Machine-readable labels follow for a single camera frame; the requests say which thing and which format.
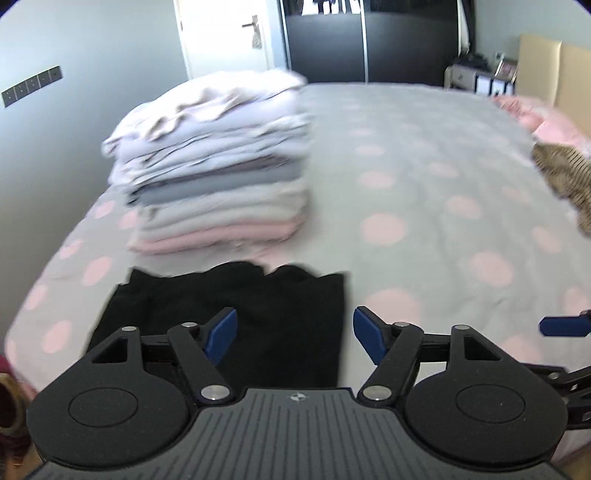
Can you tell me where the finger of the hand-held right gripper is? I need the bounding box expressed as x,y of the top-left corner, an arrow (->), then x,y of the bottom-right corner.
539,310 -> 591,337

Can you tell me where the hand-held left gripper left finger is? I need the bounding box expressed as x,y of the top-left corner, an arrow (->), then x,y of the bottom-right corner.
85,307 -> 239,405

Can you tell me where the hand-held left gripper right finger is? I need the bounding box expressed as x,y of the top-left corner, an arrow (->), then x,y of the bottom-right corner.
353,305 -> 523,405

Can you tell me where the black garment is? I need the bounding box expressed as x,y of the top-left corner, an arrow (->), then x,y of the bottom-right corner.
88,261 -> 347,388

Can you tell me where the stack of folded pale clothes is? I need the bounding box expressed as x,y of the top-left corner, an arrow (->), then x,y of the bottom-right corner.
102,68 -> 311,257

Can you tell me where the olive striped garment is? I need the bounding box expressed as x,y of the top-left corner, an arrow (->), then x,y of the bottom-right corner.
530,143 -> 591,229

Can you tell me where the grey pink-dotted blanket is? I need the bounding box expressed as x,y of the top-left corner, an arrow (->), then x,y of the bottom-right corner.
4,82 -> 591,467

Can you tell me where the pink pillow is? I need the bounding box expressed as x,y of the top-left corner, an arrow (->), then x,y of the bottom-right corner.
492,95 -> 591,153

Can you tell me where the beige padded headboard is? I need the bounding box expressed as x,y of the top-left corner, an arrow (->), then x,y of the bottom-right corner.
513,33 -> 591,121

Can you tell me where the white nightstand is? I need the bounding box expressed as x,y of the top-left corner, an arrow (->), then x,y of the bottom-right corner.
444,64 -> 517,97

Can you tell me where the black bag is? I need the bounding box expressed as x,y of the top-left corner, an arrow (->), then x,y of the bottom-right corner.
455,53 -> 490,70

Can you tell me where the black sliding wardrobe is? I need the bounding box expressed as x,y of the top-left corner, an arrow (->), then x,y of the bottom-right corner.
279,0 -> 476,88

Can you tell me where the white door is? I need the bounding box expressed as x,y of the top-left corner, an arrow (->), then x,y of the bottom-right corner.
173,0 -> 278,80

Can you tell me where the photo frame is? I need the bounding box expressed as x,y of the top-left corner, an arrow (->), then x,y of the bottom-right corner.
494,58 -> 519,84

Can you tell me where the metal door handle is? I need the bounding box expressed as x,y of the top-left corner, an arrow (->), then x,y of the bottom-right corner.
242,15 -> 261,48

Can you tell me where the dark wall switch panel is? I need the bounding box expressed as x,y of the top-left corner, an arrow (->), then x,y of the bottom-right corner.
1,65 -> 63,108

